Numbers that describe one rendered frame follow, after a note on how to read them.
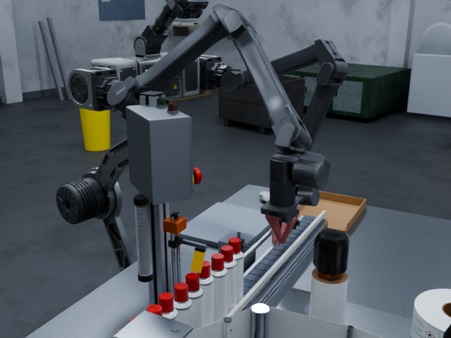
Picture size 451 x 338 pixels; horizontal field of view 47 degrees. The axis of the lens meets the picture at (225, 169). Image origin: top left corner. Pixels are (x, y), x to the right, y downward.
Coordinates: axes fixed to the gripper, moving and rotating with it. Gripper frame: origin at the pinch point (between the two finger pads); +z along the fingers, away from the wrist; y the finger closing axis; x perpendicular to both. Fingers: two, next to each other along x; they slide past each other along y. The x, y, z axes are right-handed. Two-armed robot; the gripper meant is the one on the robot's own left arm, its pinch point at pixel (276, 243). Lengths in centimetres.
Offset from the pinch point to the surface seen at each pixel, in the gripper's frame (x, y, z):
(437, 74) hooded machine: 543, -16, -408
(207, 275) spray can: -44.8, 0.0, 21.1
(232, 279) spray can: -33.6, 2.2, 19.2
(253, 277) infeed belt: -8.0, -1.7, 14.0
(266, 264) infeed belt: -0.6, -1.4, 8.0
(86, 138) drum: 287, -360, -128
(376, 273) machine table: 17.6, 30.8, -0.8
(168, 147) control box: -75, -3, 0
